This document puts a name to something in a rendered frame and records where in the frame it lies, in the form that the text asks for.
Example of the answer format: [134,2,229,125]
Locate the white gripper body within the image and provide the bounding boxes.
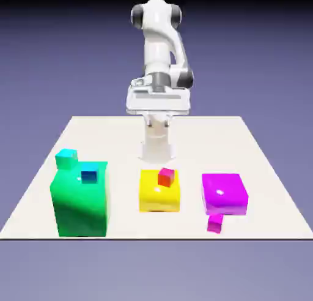
[125,84,192,116]

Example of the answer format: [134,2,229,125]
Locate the small red cube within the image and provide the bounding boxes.
[157,168,176,187]

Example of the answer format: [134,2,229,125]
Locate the small blue cube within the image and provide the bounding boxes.
[80,162,99,185]

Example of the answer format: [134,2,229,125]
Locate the small cyan cube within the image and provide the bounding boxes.
[54,148,79,171]

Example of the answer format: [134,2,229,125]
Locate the small magenta cube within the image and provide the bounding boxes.
[207,214,224,234]

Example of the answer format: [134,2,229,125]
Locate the large yellow box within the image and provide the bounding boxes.
[139,169,181,213]

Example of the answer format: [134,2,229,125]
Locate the large magenta box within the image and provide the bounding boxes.
[201,173,249,217]

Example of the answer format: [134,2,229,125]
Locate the large green box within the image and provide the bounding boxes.
[50,160,110,238]

